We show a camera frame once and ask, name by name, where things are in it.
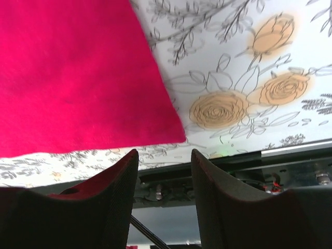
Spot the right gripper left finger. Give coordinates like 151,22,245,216
1,150,139,248

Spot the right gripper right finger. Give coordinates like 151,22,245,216
191,150,331,248

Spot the red t shirt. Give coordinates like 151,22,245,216
1,1,186,158

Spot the floral patterned mat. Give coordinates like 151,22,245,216
1,1,331,188

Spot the aluminium frame rail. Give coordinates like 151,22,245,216
261,139,331,158

